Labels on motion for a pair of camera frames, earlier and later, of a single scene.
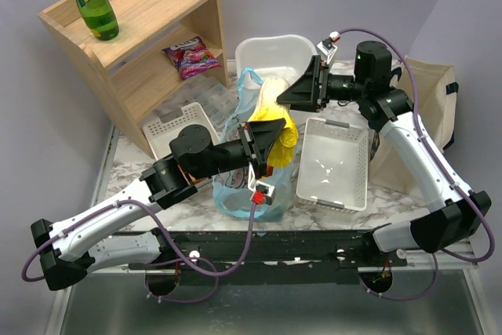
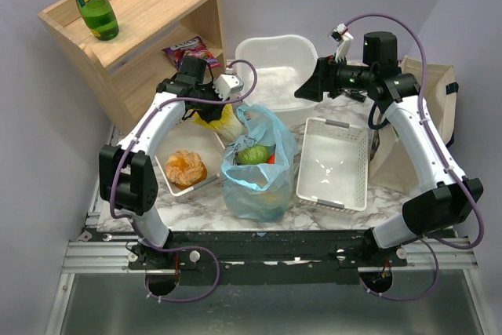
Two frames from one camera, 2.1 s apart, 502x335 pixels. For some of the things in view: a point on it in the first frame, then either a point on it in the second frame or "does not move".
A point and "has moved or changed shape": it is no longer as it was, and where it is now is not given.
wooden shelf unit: x=169 y=28 does not move
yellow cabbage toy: x=280 y=154 -> x=228 y=126
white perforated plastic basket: x=333 y=164 does not move
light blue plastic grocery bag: x=231 y=191 has moved or changed shape
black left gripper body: x=249 y=147 -> x=209 y=111
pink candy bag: x=192 y=56 does not move
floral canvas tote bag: x=435 y=89 does not move
